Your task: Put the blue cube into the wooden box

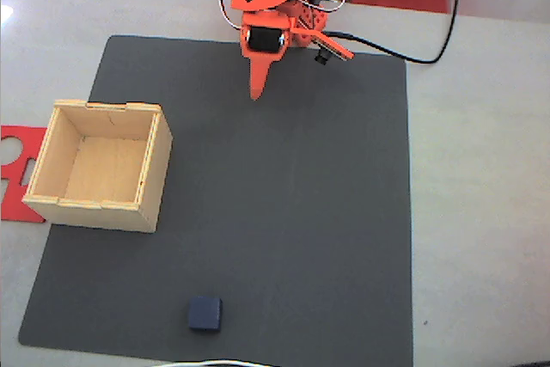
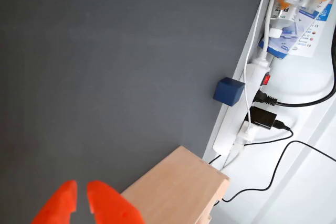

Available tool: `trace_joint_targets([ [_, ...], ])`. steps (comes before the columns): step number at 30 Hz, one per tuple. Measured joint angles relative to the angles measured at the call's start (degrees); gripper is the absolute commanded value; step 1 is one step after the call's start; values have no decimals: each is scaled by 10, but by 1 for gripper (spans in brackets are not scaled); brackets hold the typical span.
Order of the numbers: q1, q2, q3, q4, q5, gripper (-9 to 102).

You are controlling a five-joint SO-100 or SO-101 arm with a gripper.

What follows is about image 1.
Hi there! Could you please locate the open wooden box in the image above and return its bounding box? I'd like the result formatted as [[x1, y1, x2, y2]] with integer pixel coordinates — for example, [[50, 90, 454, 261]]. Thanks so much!
[[21, 99, 174, 234]]

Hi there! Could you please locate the blue cube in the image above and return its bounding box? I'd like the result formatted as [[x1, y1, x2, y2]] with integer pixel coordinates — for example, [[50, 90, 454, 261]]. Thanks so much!
[[187, 297, 223, 333]]

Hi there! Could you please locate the red flat cutout piece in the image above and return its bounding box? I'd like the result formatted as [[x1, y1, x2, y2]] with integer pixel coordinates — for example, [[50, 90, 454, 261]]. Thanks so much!
[[0, 125, 48, 224]]

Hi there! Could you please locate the black camera cable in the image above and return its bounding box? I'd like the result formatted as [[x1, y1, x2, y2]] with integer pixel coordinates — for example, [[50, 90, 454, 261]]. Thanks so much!
[[321, 0, 461, 65]]

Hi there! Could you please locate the orange camera mount with camera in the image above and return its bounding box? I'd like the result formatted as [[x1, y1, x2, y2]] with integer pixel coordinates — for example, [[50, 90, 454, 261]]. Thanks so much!
[[291, 27, 356, 66]]

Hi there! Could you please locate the dark grey mat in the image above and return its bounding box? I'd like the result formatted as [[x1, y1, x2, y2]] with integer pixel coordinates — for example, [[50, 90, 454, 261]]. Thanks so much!
[[17, 34, 414, 367]]

